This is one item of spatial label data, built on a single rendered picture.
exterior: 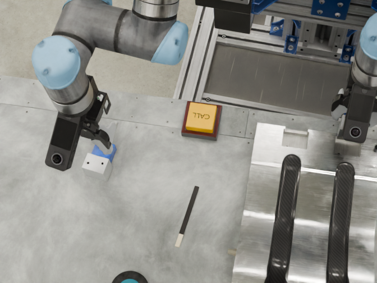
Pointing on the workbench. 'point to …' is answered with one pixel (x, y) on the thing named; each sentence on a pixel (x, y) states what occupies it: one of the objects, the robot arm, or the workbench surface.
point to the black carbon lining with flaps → (288, 175)
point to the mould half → (306, 208)
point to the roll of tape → (129, 278)
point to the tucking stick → (187, 217)
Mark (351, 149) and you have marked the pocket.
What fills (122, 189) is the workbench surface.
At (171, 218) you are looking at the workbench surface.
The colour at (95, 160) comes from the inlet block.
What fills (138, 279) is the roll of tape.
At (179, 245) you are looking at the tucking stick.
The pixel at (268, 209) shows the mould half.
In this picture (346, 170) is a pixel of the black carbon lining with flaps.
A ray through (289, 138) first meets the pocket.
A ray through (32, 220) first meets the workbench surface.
